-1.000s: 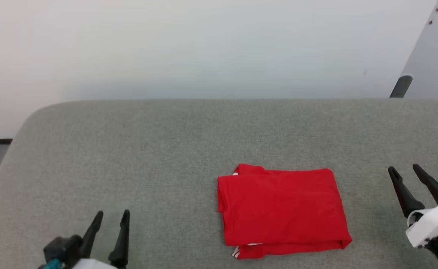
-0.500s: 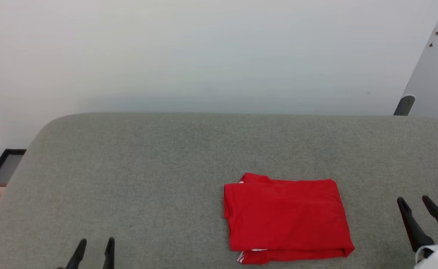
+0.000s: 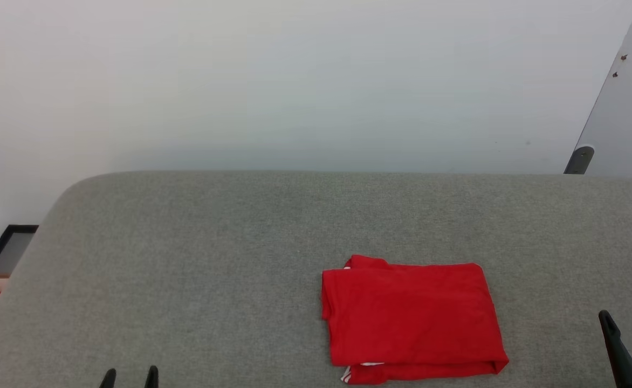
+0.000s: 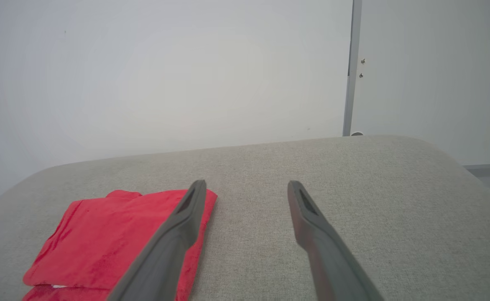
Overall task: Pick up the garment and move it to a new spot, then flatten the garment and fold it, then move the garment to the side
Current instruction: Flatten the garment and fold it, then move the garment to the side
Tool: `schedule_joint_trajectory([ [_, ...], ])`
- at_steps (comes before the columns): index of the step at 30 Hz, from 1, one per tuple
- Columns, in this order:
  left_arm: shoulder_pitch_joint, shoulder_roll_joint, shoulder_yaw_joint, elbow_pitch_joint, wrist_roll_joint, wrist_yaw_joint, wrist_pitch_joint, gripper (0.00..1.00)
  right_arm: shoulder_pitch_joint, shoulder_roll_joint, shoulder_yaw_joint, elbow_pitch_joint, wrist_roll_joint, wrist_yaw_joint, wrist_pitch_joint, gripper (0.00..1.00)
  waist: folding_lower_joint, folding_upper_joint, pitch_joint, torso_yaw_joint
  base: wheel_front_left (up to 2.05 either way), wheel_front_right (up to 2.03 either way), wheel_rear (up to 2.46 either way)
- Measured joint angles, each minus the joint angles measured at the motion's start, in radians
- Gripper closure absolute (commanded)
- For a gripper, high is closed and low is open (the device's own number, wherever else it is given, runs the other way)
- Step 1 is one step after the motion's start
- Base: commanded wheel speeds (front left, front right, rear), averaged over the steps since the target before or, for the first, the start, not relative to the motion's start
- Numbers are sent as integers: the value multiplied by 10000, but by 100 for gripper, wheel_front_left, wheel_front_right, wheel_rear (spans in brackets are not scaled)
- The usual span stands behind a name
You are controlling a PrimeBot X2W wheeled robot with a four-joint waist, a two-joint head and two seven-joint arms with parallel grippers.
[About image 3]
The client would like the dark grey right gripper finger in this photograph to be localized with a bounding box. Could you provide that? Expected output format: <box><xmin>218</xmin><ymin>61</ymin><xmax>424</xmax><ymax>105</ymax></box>
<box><xmin>598</xmin><ymin>310</ymin><xmax>632</xmax><ymax>388</ymax></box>

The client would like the red shirt with white sleeves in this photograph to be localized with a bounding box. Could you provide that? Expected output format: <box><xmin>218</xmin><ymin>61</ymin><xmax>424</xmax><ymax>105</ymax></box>
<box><xmin>320</xmin><ymin>254</ymin><xmax>510</xmax><ymax>385</ymax></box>

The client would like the grey fabric sofa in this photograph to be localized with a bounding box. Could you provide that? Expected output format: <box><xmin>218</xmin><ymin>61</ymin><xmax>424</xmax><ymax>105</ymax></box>
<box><xmin>0</xmin><ymin>171</ymin><xmax>632</xmax><ymax>388</ymax></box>

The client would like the dark grey metal bar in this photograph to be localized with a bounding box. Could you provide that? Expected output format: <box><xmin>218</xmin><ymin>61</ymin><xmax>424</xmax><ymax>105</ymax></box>
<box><xmin>564</xmin><ymin>145</ymin><xmax>595</xmax><ymax>175</ymax></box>

